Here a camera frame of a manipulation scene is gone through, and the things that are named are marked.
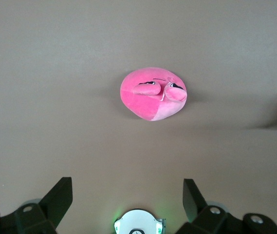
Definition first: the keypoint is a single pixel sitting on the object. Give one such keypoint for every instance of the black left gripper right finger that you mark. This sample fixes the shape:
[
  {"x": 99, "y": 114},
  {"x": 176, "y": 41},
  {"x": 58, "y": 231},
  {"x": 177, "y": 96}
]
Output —
[{"x": 211, "y": 219}]

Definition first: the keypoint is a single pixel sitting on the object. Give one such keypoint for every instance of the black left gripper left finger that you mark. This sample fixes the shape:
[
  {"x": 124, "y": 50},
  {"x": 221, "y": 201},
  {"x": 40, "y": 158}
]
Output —
[{"x": 43, "y": 214}]

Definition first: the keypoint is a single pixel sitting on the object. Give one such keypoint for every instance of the pink round plush toy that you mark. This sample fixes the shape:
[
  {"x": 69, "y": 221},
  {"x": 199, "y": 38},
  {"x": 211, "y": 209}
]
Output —
[{"x": 143, "y": 104}]

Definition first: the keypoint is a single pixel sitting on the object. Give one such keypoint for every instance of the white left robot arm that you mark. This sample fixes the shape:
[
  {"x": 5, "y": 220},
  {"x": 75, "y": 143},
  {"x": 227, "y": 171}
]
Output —
[{"x": 138, "y": 219}]

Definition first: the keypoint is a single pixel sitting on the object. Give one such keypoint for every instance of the brown table cover mat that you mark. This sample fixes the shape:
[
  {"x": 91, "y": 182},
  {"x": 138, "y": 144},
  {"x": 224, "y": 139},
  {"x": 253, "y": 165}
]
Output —
[{"x": 55, "y": 73}]

